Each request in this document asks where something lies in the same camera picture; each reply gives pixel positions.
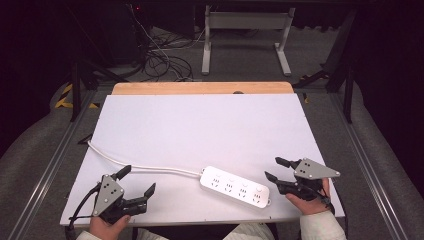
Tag person's white clothed legs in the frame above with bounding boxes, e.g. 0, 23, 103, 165
135, 222, 277, 240

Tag person's left hand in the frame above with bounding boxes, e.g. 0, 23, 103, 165
88, 214, 132, 240

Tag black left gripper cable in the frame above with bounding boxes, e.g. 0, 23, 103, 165
64, 184, 102, 240

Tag dark cabinet with red light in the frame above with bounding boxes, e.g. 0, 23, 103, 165
105, 2, 197, 66

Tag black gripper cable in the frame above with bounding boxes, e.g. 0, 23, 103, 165
64, 184, 102, 240
318, 186, 336, 215

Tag aluminium floor rail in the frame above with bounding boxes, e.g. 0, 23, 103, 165
329, 93, 410, 240
7, 89, 98, 240

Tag white board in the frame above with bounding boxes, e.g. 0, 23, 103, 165
59, 93, 346, 228

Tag white metal table frame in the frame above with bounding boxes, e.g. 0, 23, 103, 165
201, 4, 297, 77

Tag white power strip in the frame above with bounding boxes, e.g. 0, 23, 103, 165
199, 165, 272, 210

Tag white power strip cable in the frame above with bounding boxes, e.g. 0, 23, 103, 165
87, 139, 205, 177

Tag wooden table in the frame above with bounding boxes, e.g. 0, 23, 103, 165
111, 81, 295, 96

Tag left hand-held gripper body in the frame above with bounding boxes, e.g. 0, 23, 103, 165
92, 173, 149, 225

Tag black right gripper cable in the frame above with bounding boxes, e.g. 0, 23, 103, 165
318, 186, 336, 215

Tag tangle of floor cables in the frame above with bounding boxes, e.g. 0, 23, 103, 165
128, 4, 204, 83

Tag black metal stand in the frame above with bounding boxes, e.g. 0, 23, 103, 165
69, 59, 132, 123
293, 9, 357, 125

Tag yellow black hazard tape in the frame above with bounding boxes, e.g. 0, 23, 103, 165
54, 82, 101, 110

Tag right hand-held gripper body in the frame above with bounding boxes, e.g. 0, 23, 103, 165
277, 157, 341, 203

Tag person's right hand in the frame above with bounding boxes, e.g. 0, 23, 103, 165
285, 178, 331, 216

